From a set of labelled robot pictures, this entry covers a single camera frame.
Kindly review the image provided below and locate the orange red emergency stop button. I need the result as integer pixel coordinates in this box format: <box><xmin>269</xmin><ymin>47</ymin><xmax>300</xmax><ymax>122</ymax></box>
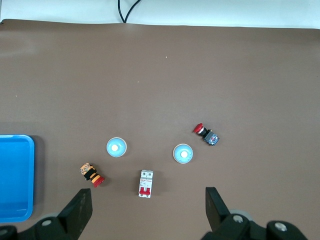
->
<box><xmin>79</xmin><ymin>162</ymin><xmax>105</xmax><ymax>189</ymax></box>

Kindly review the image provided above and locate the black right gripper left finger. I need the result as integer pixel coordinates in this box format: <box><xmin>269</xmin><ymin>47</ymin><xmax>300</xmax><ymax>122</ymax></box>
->
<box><xmin>17</xmin><ymin>188</ymin><xmax>94</xmax><ymax>240</ymax></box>

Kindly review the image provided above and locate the red mushroom push button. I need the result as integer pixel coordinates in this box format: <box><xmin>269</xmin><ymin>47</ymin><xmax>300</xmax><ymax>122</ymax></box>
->
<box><xmin>193</xmin><ymin>122</ymin><xmax>221</xmax><ymax>147</ymax></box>

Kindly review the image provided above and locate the black cable at mat edge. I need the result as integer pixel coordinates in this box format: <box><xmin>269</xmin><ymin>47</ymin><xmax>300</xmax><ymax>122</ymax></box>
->
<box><xmin>117</xmin><ymin>0</ymin><xmax>142</xmax><ymax>24</ymax></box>

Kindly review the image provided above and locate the light blue call bell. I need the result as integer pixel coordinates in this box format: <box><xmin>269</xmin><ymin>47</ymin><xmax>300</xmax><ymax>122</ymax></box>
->
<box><xmin>172</xmin><ymin>143</ymin><xmax>195</xmax><ymax>165</ymax></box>
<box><xmin>105</xmin><ymin>136</ymin><xmax>128</xmax><ymax>159</ymax></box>

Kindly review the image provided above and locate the white circuit breaker red switch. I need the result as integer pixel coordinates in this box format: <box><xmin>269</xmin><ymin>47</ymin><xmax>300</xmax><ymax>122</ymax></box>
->
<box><xmin>137</xmin><ymin>169</ymin><xmax>154</xmax><ymax>199</ymax></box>

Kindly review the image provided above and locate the blue plastic tray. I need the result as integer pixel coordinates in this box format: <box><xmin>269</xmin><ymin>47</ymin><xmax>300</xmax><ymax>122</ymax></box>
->
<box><xmin>0</xmin><ymin>134</ymin><xmax>35</xmax><ymax>223</ymax></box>

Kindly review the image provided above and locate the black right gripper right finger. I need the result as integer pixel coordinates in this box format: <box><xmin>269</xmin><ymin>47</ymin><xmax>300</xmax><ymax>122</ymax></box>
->
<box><xmin>201</xmin><ymin>186</ymin><xmax>258</xmax><ymax>240</ymax></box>

